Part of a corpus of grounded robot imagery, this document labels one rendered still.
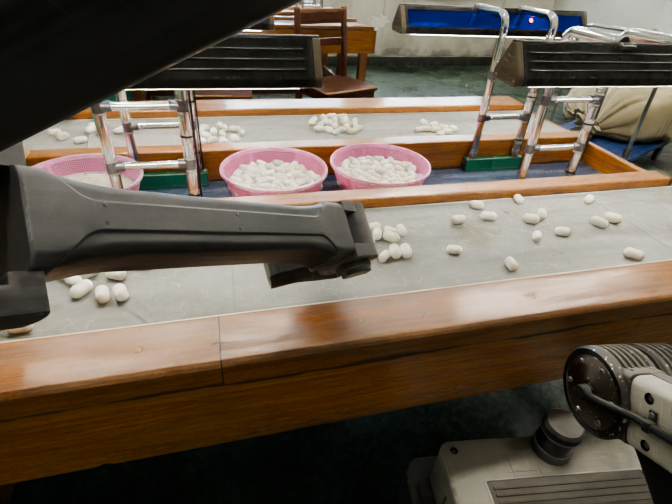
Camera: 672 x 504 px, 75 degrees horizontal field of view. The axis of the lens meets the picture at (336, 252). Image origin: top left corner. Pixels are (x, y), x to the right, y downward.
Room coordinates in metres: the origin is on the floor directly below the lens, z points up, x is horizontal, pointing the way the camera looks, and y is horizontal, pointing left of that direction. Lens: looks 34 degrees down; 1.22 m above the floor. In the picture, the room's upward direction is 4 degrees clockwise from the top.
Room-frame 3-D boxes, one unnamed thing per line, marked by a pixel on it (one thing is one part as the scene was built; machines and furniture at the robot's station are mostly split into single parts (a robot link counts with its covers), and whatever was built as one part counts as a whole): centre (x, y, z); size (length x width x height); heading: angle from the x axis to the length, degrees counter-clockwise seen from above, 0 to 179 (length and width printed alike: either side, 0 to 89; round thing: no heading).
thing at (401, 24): (1.48, -0.42, 1.08); 0.62 x 0.08 x 0.07; 107
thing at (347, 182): (1.10, -0.10, 0.72); 0.27 x 0.27 x 0.10
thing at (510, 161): (1.41, -0.45, 0.90); 0.20 x 0.19 x 0.45; 107
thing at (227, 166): (1.02, 0.17, 0.72); 0.27 x 0.27 x 0.10
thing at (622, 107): (3.28, -2.02, 0.40); 0.74 x 0.56 x 0.38; 109
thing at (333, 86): (3.17, 0.09, 0.45); 0.44 x 0.43 x 0.91; 128
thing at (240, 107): (1.59, 0.17, 0.67); 1.81 x 0.12 x 0.19; 107
